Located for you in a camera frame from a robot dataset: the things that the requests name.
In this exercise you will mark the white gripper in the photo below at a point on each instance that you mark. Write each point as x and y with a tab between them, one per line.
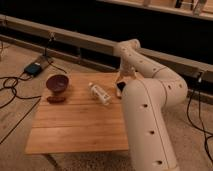
123	73

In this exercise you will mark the metal wall rail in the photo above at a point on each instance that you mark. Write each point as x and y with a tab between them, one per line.
184	66

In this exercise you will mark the wooden table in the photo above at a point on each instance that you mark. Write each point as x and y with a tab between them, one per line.
81	123

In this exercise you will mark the clear plastic bottle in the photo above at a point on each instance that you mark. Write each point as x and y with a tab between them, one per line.
99	93

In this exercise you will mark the dark purple bowl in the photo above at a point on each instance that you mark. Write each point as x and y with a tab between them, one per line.
57	83

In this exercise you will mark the black power adapter box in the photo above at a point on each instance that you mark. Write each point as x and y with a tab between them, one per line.
33	69

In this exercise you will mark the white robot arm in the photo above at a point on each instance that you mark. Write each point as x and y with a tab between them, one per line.
152	86

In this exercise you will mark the dark brown eraser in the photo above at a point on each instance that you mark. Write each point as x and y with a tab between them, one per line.
54	99

